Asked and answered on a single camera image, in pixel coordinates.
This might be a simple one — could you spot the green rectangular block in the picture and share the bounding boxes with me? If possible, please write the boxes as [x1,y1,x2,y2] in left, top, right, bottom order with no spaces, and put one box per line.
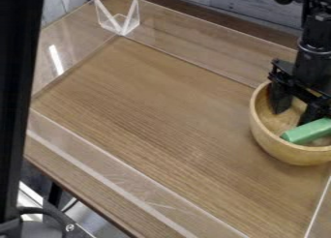
[281,118,331,144]

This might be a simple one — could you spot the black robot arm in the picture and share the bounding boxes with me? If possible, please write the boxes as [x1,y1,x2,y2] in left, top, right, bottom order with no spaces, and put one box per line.
[269,0,331,125]

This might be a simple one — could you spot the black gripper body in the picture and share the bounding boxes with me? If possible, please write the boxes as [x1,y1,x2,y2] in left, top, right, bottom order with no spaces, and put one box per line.
[267,46,331,115]

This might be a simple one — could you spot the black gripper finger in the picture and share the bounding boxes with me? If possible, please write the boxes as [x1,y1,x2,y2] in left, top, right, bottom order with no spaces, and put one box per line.
[298,101,331,126]
[269,81,294,114]

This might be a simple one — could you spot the black vertical pole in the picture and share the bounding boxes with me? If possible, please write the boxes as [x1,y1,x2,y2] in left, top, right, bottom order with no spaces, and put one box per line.
[0,0,44,238]

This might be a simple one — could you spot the black table leg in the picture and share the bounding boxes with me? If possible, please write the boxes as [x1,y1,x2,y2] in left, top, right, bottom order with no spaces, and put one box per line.
[48,183,63,208]

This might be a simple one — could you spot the clear acrylic tray wall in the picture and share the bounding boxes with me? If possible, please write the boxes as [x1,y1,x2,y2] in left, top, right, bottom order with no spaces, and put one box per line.
[26,0,331,238]

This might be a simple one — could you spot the black cable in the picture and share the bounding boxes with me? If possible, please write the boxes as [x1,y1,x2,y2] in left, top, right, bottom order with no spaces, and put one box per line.
[18,206,75,238]

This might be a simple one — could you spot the light wooden bowl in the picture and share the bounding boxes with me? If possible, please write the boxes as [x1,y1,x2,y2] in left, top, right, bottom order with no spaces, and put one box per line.
[250,81,331,166]

